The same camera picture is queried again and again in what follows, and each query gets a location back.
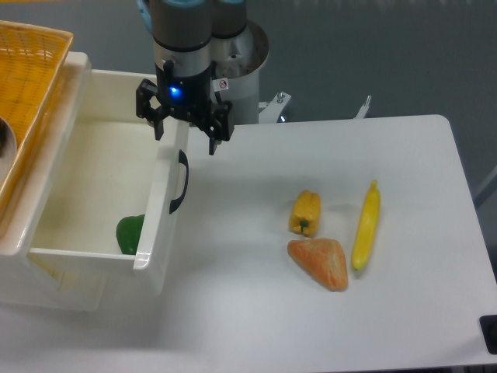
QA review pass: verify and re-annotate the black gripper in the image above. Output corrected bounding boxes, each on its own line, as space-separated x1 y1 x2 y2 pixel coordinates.
135 64 234 155

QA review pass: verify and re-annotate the green bell pepper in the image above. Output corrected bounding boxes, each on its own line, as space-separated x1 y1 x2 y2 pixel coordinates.
116 214 145 255

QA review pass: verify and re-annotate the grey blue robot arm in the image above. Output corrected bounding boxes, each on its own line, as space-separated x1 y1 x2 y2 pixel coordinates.
136 1 248 155

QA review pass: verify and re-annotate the open upper white drawer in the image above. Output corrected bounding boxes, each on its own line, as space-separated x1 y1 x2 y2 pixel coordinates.
35 70 189 295

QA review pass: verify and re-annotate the yellow bell pepper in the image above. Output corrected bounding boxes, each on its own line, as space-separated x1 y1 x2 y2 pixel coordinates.
288 190 321 237

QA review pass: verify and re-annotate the white drawer cabinet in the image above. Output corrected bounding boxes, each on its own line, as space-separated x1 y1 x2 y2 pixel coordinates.
1 52 106 312

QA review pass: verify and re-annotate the yellow woven basket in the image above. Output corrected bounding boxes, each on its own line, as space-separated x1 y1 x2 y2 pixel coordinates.
1 20 74 214

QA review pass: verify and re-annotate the white bowl in basket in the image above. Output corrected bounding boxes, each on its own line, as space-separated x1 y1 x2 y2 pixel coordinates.
0 118 17 188

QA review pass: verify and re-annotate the orange triangular bread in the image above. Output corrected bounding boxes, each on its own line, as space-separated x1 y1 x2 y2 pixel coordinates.
287 238 349 291

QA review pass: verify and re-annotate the yellow banana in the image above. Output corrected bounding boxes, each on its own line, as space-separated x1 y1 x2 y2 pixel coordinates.
351 180 381 271

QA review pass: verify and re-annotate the black object at table edge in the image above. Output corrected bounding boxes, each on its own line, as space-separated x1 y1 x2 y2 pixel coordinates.
479 315 497 355

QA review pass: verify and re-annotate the black drawer handle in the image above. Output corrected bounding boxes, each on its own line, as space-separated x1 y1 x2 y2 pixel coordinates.
169 149 189 214

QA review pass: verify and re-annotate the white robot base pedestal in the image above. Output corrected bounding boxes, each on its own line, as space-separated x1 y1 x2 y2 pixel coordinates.
211 20 291 125

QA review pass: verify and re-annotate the white metal bracket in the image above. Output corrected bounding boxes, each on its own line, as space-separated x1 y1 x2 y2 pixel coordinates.
354 95 372 119

